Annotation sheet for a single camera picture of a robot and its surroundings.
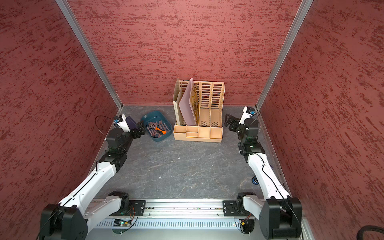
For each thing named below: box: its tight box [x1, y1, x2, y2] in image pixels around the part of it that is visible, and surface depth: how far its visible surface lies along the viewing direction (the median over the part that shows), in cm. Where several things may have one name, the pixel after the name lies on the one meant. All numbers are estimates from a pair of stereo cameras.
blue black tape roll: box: [251, 175, 259, 185], surface depth 85 cm
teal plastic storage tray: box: [141, 110, 173, 142], surface depth 109 cm
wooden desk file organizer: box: [173, 81, 225, 143], surface depth 103 cm
